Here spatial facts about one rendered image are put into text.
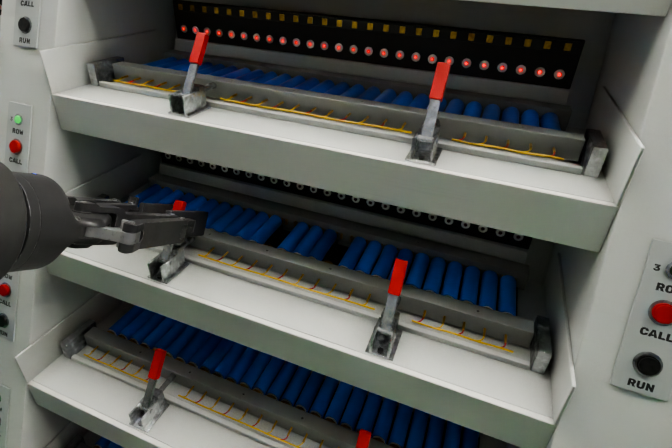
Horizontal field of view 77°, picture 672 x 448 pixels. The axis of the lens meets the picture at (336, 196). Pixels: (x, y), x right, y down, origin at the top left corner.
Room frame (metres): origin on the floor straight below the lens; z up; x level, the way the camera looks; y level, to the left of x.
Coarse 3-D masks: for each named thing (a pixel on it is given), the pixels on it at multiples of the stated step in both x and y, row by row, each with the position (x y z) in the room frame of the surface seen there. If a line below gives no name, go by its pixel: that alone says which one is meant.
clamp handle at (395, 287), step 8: (400, 264) 0.40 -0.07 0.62; (392, 272) 0.41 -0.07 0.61; (400, 272) 0.40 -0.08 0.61; (392, 280) 0.40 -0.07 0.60; (400, 280) 0.40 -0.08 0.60; (392, 288) 0.40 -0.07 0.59; (400, 288) 0.40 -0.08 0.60; (392, 296) 0.40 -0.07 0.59; (392, 304) 0.40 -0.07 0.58; (384, 312) 0.40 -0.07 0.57; (392, 312) 0.40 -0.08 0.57; (384, 320) 0.40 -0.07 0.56; (392, 320) 0.39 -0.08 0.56; (384, 328) 0.39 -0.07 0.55
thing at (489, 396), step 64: (128, 192) 0.64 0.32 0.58; (256, 192) 0.61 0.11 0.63; (64, 256) 0.50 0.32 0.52; (128, 256) 0.50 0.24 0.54; (192, 256) 0.51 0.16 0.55; (512, 256) 0.50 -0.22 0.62; (192, 320) 0.46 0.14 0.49; (256, 320) 0.42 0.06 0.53; (320, 320) 0.43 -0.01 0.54; (384, 384) 0.39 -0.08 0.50; (448, 384) 0.36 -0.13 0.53; (512, 384) 0.37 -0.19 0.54
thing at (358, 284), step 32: (224, 256) 0.50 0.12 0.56; (256, 256) 0.49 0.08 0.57; (288, 256) 0.49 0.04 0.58; (352, 288) 0.46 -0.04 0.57; (384, 288) 0.45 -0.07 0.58; (416, 288) 0.45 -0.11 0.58; (448, 320) 0.43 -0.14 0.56; (480, 320) 0.41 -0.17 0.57; (512, 320) 0.41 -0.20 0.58; (512, 352) 0.39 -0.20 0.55
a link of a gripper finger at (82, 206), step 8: (80, 208) 0.34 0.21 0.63; (88, 208) 0.35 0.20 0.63; (96, 208) 0.35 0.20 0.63; (104, 208) 0.36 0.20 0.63; (112, 208) 0.37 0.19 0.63; (120, 208) 0.38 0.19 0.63; (112, 216) 0.37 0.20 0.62; (120, 216) 0.38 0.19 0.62; (128, 216) 0.38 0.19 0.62; (136, 216) 0.39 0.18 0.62; (144, 216) 0.40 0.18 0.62; (152, 216) 0.41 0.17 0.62; (160, 216) 0.42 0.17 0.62; (168, 216) 0.43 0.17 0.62; (176, 216) 0.44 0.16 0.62; (112, 224) 0.37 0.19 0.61; (120, 224) 0.38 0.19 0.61; (104, 240) 0.36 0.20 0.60; (80, 248) 0.34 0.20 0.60
